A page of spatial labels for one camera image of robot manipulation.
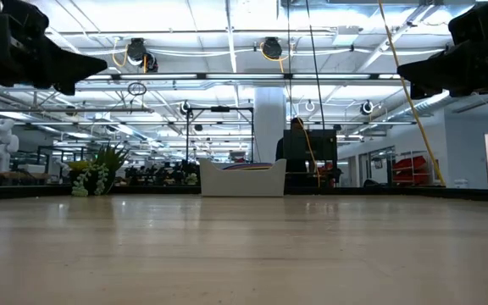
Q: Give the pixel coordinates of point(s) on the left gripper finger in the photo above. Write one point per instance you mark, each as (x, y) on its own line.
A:
(70, 65)

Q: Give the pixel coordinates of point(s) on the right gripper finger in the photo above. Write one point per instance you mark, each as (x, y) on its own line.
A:
(430, 70)

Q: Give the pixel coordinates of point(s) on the grey plastic basket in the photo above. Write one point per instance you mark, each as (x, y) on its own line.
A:
(244, 182)

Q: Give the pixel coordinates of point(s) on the red storage bins shelf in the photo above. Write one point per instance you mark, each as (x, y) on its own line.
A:
(413, 163)

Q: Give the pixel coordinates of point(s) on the white robot figure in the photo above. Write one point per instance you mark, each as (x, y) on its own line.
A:
(1, 140)

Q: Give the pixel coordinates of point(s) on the potted succulent plant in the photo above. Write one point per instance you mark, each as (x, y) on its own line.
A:
(110, 159)

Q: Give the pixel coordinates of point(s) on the black monitor screen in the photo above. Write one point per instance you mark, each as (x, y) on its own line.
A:
(324, 146)

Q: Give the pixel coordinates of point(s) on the person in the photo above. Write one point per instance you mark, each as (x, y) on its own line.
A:
(297, 123)

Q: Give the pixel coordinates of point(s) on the long ceiling light bar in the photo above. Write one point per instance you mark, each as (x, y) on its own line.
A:
(244, 76)

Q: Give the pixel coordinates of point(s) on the black background gantry frame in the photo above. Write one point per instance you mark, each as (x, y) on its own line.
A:
(220, 109)

